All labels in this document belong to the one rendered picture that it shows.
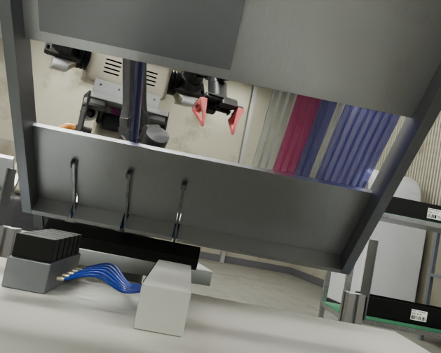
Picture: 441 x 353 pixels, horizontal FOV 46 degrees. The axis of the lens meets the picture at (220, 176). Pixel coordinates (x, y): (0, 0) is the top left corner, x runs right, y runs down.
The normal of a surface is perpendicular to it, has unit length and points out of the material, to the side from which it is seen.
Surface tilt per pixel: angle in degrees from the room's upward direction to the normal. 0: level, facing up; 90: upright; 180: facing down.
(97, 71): 98
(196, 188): 136
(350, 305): 90
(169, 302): 90
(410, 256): 90
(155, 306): 90
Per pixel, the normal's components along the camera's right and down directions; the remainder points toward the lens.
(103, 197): -0.10, 0.66
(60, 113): 0.25, -0.03
